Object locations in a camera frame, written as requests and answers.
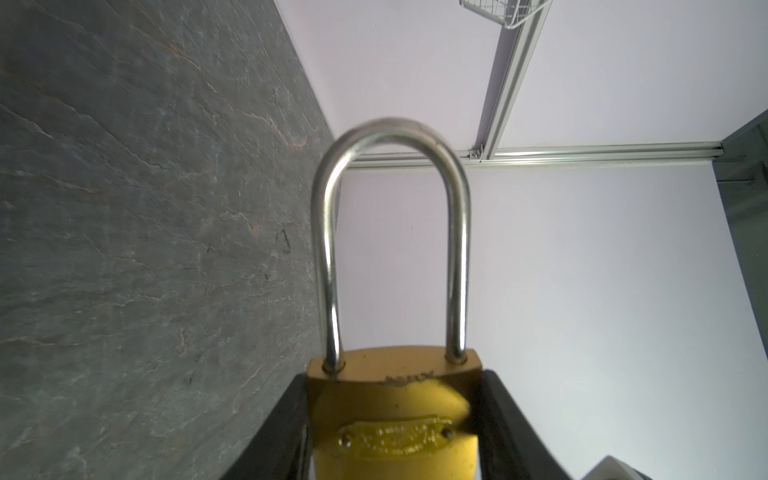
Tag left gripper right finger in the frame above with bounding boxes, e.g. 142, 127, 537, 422
476, 370, 569, 480

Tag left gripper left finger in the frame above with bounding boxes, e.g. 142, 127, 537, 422
220, 374, 312, 480

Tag aluminium frame profiles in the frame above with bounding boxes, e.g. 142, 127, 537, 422
347, 0, 724, 170

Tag brass padlock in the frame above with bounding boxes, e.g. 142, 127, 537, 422
307, 118, 482, 479

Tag white wire shelf basket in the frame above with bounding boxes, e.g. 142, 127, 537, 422
459, 0, 551, 30

